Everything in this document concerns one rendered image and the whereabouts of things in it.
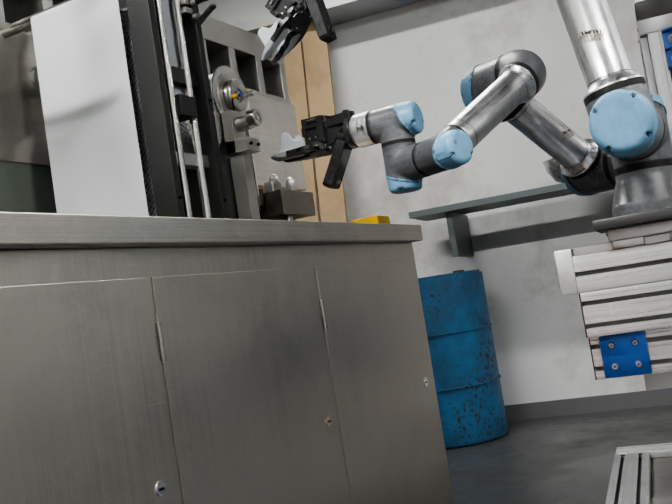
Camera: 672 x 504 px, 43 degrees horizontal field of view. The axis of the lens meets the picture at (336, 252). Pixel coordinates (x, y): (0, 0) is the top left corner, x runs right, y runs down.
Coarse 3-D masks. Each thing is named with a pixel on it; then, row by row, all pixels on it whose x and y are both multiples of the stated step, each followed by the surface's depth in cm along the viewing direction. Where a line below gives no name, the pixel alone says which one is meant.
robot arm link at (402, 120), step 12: (384, 108) 187; (396, 108) 185; (408, 108) 183; (372, 120) 187; (384, 120) 185; (396, 120) 184; (408, 120) 183; (420, 120) 186; (372, 132) 187; (384, 132) 186; (396, 132) 184; (408, 132) 185; (420, 132) 186
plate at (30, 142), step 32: (0, 32) 186; (0, 64) 184; (32, 64) 193; (0, 96) 183; (32, 96) 191; (256, 96) 276; (0, 128) 182; (32, 128) 190; (256, 128) 273; (288, 128) 291; (0, 160) 180; (32, 160) 188; (256, 160) 269
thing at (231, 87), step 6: (228, 84) 198; (234, 84) 199; (240, 84) 201; (228, 90) 197; (234, 90) 199; (240, 90) 201; (228, 96) 197; (228, 102) 198; (234, 102) 198; (240, 102) 200; (246, 102) 202; (234, 108) 198; (240, 108) 200
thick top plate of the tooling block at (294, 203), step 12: (276, 192) 207; (288, 192) 210; (300, 192) 215; (312, 192) 221; (276, 204) 207; (288, 204) 209; (300, 204) 214; (312, 204) 220; (264, 216) 209; (276, 216) 210; (300, 216) 218
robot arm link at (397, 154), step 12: (384, 144) 186; (396, 144) 184; (408, 144) 185; (384, 156) 187; (396, 156) 184; (408, 156) 181; (396, 168) 184; (408, 168) 181; (396, 180) 184; (408, 180) 184; (420, 180) 185; (396, 192) 186; (408, 192) 189
